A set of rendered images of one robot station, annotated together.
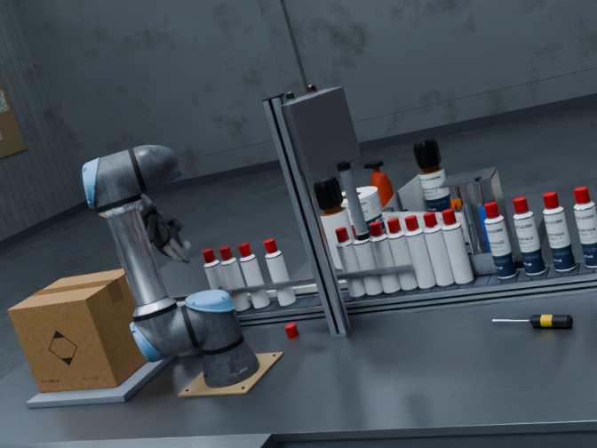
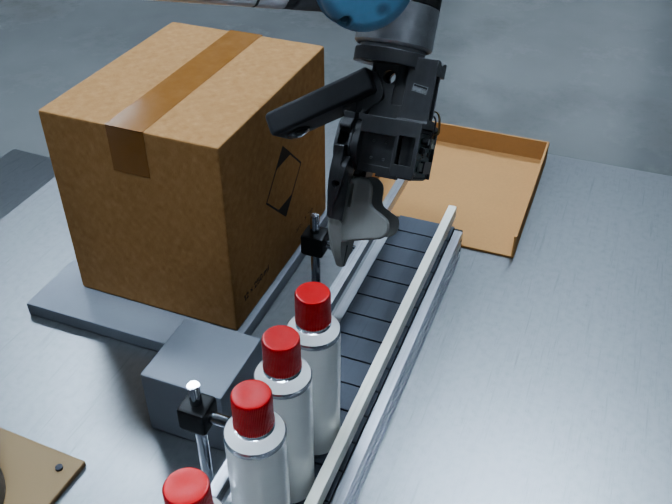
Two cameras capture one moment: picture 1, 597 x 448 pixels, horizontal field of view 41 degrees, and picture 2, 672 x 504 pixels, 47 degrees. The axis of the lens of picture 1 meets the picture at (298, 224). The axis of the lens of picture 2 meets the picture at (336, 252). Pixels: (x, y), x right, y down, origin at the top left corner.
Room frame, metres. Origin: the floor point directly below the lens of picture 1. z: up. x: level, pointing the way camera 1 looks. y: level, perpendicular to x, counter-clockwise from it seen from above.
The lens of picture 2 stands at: (2.36, -0.24, 1.54)
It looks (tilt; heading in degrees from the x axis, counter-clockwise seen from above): 38 degrees down; 84
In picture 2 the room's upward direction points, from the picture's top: straight up
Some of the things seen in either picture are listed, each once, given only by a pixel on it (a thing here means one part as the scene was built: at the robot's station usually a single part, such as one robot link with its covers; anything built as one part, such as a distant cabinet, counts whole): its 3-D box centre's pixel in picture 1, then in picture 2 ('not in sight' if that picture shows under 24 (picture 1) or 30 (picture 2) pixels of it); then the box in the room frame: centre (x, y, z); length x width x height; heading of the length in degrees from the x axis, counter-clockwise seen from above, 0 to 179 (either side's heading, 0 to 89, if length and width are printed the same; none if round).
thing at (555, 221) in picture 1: (557, 232); not in sight; (1.92, -0.62, 0.98); 0.05 x 0.05 x 0.20
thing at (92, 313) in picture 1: (87, 329); (202, 166); (2.28, 0.69, 0.99); 0.30 x 0.24 x 0.27; 62
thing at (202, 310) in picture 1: (210, 317); not in sight; (1.99, 0.29, 1.00); 0.13 x 0.12 x 0.14; 99
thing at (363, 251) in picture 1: (366, 260); not in sight; (2.16, -0.16, 0.98); 0.05 x 0.05 x 0.20
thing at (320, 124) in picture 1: (316, 131); not in sight; (2.09, -0.11, 1.38); 0.17 x 0.10 x 0.19; 118
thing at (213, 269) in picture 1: (217, 281); (314, 371); (2.40, 0.29, 0.98); 0.05 x 0.05 x 0.20
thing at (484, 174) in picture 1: (468, 177); not in sight; (2.11, -0.48, 1.14); 0.14 x 0.11 x 0.01; 63
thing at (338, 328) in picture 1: (308, 219); not in sight; (2.07, -0.03, 1.17); 0.04 x 0.04 x 0.67; 63
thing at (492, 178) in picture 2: not in sight; (454, 180); (2.67, 0.83, 0.85); 0.30 x 0.26 x 0.04; 63
